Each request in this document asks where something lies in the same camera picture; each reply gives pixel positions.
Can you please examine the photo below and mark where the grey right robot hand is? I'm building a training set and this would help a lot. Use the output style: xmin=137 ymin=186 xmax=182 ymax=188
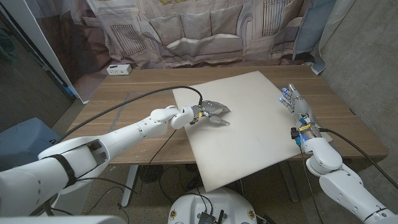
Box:
xmin=278 ymin=83 xmax=321 ymax=138

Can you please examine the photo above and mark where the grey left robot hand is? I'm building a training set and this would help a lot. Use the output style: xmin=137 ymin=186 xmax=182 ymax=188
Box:
xmin=194 ymin=99 xmax=231 ymax=127

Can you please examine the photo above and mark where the white memory foam sheet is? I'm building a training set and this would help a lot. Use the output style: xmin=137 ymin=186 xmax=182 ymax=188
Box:
xmin=172 ymin=70 xmax=335 ymax=194

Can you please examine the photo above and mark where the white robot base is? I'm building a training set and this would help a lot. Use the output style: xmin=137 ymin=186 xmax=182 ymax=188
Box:
xmin=167 ymin=186 xmax=258 ymax=224

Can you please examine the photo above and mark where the black device on robot base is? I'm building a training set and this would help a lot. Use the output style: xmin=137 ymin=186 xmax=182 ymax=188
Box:
xmin=197 ymin=210 xmax=225 ymax=224

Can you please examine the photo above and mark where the printed sofa backdrop cloth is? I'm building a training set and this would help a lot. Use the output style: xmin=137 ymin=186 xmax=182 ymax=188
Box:
xmin=24 ymin=0 xmax=338 ymax=104

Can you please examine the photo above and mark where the grey table leg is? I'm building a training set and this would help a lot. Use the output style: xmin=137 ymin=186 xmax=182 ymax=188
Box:
xmin=278 ymin=161 xmax=299 ymax=203

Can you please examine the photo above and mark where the white power outlet box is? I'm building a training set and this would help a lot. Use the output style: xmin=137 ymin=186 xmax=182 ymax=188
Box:
xmin=106 ymin=63 xmax=132 ymax=76

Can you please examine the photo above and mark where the white table leg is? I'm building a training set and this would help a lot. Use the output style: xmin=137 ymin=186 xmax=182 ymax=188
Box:
xmin=120 ymin=164 xmax=139 ymax=208

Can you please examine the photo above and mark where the white partition panel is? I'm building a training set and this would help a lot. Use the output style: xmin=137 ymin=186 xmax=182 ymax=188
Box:
xmin=0 ymin=0 xmax=90 ymax=105

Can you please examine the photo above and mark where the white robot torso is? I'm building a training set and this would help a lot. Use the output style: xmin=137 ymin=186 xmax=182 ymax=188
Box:
xmin=0 ymin=215 xmax=127 ymax=224

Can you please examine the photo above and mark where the blue plastic bin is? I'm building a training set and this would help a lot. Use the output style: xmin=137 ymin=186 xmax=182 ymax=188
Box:
xmin=0 ymin=117 xmax=62 ymax=172

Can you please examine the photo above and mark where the thin black left wrist cable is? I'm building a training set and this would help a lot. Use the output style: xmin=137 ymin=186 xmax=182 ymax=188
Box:
xmin=118 ymin=129 xmax=177 ymax=209

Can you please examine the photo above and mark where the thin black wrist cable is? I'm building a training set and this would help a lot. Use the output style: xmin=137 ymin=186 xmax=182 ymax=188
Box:
xmin=118 ymin=129 xmax=177 ymax=209
xmin=299 ymin=145 xmax=326 ymax=224

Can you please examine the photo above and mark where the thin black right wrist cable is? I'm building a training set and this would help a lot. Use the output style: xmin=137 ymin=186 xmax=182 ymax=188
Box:
xmin=299 ymin=145 xmax=326 ymax=224

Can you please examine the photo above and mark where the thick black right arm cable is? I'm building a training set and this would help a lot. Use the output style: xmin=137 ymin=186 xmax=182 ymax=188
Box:
xmin=318 ymin=127 xmax=398 ymax=190

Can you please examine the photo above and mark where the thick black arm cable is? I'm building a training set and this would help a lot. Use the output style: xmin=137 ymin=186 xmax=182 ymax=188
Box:
xmin=318 ymin=127 xmax=398 ymax=190
xmin=55 ymin=85 xmax=203 ymax=144

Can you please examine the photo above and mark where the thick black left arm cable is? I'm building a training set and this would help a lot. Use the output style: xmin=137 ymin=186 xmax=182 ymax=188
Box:
xmin=55 ymin=85 xmax=203 ymax=144

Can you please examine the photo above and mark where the black floor cable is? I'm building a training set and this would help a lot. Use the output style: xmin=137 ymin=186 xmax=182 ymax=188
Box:
xmin=158 ymin=166 xmax=200 ymax=203

